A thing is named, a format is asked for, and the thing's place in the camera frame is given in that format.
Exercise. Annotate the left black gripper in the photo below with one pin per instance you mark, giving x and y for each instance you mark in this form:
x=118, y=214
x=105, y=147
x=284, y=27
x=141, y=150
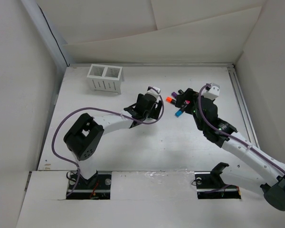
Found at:
x=159, y=103

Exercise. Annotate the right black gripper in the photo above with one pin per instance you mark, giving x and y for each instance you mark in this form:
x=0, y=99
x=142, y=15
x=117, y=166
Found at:
x=190, y=95

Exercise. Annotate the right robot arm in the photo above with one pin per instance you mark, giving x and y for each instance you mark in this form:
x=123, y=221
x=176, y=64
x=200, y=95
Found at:
x=269, y=180

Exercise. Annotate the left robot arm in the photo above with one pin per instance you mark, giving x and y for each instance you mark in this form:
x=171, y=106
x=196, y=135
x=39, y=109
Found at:
x=83, y=137

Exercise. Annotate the pink highlighter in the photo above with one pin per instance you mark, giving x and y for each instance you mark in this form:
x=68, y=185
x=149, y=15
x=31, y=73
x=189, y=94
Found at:
x=185, y=98

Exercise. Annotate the purple highlighter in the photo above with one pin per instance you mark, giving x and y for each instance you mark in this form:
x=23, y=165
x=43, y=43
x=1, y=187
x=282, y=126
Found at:
x=174, y=94

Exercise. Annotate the orange highlighter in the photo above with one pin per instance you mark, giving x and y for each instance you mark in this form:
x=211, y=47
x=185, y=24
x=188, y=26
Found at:
x=171, y=100

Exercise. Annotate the white two-compartment organizer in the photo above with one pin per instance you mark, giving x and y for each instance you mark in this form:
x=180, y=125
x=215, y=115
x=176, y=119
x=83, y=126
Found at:
x=105, y=78

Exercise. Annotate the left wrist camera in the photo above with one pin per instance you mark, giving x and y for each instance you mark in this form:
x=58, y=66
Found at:
x=154, y=91

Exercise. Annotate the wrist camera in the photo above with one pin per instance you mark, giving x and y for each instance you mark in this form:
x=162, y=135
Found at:
x=154, y=91
x=212, y=91

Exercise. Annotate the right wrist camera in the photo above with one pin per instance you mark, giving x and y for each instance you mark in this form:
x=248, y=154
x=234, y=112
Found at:
x=212, y=91

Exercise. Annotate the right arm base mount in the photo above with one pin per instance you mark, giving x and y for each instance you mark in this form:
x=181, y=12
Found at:
x=209, y=185

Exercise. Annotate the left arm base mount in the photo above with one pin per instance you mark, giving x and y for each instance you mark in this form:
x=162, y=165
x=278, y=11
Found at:
x=98, y=187

